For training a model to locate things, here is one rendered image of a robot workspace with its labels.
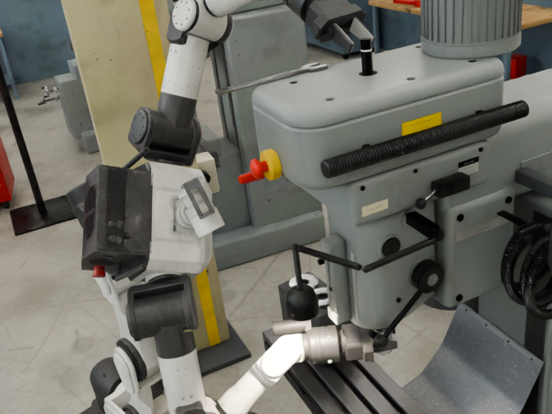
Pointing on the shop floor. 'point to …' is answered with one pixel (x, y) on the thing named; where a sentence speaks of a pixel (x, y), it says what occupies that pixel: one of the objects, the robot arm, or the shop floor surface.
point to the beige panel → (211, 321)
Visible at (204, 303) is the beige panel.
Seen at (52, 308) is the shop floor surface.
